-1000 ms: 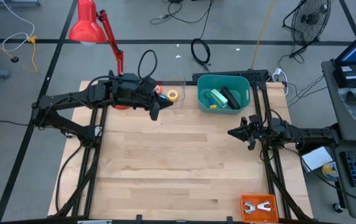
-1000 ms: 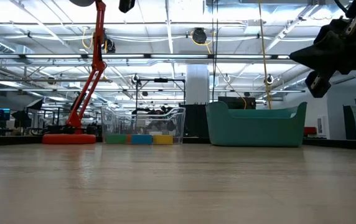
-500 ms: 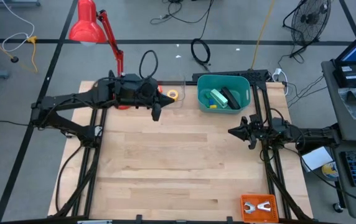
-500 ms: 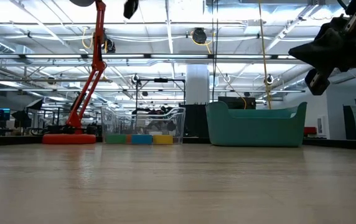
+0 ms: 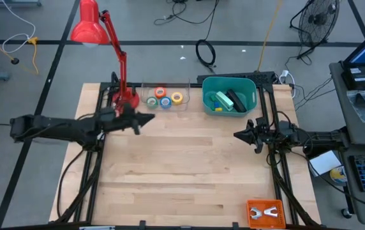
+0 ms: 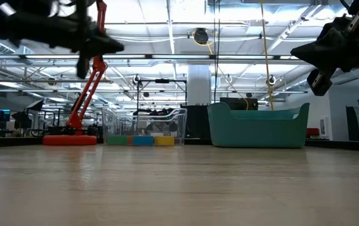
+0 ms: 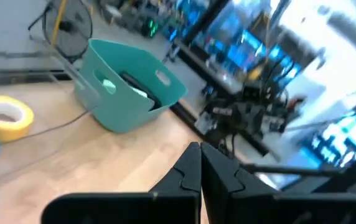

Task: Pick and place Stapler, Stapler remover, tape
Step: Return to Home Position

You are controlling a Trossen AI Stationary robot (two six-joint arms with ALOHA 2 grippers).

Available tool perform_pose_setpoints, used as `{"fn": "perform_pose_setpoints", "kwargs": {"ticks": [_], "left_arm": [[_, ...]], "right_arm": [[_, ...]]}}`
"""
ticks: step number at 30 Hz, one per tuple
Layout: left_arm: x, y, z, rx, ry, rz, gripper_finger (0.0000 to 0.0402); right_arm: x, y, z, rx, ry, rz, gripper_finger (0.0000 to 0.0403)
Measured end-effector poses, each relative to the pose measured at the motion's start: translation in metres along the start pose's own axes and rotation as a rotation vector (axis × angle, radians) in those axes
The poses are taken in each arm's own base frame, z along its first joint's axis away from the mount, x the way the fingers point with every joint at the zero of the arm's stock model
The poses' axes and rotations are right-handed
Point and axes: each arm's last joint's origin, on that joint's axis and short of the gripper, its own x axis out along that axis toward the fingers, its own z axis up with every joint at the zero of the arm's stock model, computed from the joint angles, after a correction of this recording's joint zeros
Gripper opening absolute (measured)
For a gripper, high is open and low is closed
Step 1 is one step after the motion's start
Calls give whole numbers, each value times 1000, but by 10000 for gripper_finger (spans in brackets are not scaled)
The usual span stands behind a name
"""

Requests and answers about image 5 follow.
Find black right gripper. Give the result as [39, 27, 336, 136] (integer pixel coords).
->
[233, 116, 282, 155]

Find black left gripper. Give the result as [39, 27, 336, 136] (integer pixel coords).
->
[114, 107, 156, 136]

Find green tape roll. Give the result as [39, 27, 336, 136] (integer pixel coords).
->
[145, 96, 159, 110]

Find blue tape roll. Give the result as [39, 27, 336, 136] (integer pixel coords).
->
[159, 96, 172, 110]

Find orange tape roll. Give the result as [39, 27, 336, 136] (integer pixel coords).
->
[154, 86, 167, 100]

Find yellow tape roll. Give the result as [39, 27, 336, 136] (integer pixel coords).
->
[170, 91, 184, 105]

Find black stapler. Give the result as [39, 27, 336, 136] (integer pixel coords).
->
[226, 88, 248, 114]

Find clear plastic container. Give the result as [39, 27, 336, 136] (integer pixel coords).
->
[140, 79, 192, 112]

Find mint green stapler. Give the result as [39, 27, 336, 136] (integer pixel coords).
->
[214, 91, 235, 112]

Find teal plastic bin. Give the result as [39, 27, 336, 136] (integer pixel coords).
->
[201, 76, 258, 118]

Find orange mesh basket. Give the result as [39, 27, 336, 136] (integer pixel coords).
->
[246, 199, 287, 230]

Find grey staple remover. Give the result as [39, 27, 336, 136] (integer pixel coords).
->
[248, 207, 263, 220]

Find silver binder clip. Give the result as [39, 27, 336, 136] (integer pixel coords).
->
[264, 206, 279, 219]

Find black power strip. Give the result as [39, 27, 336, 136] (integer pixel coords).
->
[197, 71, 278, 87]

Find white paper sheet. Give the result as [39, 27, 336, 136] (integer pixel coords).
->
[309, 149, 343, 177]

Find yellow blue round object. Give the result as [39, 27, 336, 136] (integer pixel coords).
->
[329, 165, 348, 185]

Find grey desk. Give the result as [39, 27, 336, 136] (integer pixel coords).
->
[329, 60, 365, 226]

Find red desk lamp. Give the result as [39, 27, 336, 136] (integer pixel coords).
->
[70, 0, 140, 114]

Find small black box device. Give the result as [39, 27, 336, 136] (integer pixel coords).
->
[341, 66, 365, 91]

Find black floor fan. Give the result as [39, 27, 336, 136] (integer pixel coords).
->
[289, 0, 341, 61]

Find black metal frame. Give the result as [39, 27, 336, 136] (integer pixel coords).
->
[54, 72, 317, 230]

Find coiled black cable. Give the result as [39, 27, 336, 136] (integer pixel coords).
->
[195, 39, 217, 73]

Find yellow hanging cable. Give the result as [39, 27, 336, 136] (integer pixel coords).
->
[257, 0, 284, 72]

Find yellow floor cord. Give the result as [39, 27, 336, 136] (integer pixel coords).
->
[27, 36, 40, 75]

